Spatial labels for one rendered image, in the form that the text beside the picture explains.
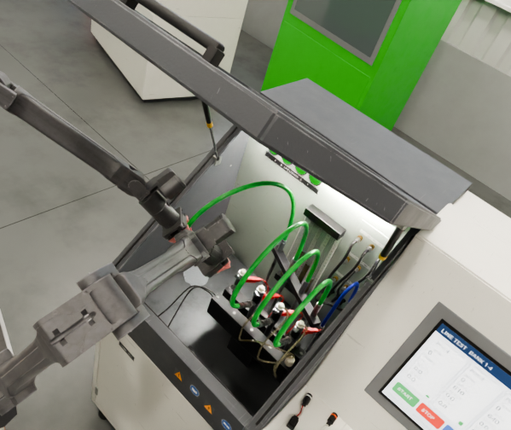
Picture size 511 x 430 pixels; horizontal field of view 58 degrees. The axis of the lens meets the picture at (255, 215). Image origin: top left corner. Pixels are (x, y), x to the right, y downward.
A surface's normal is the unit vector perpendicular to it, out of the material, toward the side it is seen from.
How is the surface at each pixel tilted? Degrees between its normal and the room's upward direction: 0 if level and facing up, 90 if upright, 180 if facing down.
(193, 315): 0
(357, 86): 90
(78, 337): 31
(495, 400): 76
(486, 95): 90
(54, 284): 0
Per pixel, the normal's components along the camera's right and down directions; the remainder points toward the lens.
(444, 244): 0.26, -0.72
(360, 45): -0.72, 0.29
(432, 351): -0.56, 0.18
